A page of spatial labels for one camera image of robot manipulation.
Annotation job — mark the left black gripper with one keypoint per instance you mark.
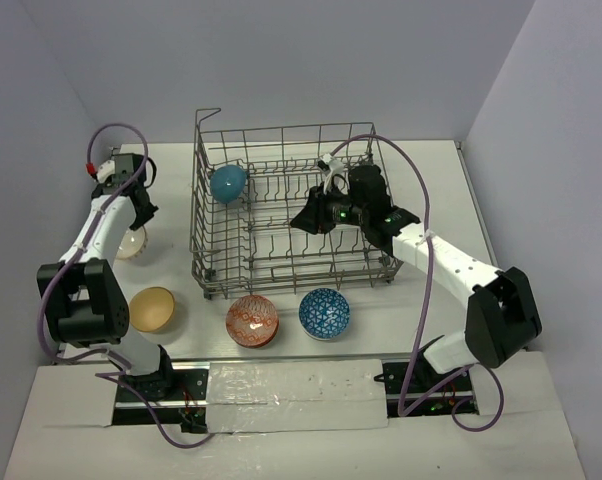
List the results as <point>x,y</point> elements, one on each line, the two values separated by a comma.
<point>144,209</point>

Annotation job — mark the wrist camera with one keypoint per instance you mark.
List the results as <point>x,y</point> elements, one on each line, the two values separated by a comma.
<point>116,171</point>
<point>330,167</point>

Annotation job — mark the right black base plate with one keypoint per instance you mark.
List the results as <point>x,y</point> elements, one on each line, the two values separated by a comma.
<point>458,392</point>

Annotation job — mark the red patterned bowl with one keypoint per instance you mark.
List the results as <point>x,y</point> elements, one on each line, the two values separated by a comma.
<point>252,321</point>

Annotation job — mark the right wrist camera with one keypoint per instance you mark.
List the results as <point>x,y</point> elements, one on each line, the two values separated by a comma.
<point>330,167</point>

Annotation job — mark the yellow bowl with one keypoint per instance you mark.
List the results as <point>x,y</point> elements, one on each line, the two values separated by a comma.
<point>152,309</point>

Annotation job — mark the plain blue bowl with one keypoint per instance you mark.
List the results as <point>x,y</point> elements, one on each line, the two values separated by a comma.
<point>227,183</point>

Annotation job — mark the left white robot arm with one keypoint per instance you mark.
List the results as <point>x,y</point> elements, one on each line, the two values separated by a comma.
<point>83,310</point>

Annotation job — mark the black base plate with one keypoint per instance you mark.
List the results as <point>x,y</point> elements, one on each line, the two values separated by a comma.
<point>458,392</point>
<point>181,403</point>

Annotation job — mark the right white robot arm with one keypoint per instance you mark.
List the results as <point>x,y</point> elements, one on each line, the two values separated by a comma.
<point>501,312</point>

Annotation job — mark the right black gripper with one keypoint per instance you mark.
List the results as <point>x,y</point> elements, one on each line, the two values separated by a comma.
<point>314,217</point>

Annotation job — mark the blue patterned bowl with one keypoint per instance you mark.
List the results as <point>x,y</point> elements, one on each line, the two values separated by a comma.
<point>324,314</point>

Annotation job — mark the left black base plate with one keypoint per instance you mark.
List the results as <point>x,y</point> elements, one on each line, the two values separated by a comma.
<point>181,403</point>

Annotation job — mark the grey wire dish rack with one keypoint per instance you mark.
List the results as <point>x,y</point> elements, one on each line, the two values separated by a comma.
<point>248,245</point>

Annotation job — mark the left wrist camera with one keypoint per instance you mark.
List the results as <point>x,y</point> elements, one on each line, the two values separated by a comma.
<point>116,171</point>

